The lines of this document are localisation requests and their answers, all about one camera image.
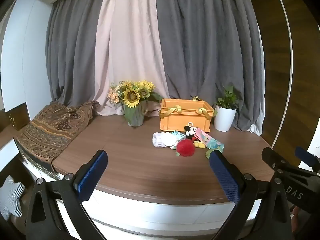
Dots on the blue printed tissue pack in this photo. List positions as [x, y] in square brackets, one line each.
[178, 135]

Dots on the pink printed cloth pouch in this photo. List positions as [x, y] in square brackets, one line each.
[210, 141]

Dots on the brown wooden door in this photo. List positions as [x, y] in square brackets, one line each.
[277, 55]

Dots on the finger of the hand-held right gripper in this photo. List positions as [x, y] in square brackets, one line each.
[273, 158]
[303, 155]

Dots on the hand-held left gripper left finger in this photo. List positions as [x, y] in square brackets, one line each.
[92, 175]

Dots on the white plant pot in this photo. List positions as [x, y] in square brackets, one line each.
[225, 120]

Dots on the orange plastic crate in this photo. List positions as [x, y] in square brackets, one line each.
[183, 121]

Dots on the grey curtain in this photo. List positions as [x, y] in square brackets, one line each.
[72, 42]
[207, 42]

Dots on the grey ribbed vase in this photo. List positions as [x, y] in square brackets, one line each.
[136, 118]

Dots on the white socks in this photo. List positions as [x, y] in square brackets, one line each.
[163, 140]

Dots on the striped star pillow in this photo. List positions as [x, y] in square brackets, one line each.
[11, 195]

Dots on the green potted plant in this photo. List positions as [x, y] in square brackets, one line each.
[228, 98]

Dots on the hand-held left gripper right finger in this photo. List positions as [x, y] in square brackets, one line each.
[223, 177]

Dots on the brown patterned cloth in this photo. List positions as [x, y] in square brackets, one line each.
[50, 130]

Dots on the sunflower bouquet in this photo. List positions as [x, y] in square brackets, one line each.
[131, 96]

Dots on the red fluffy ball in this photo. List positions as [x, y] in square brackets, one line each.
[185, 148]

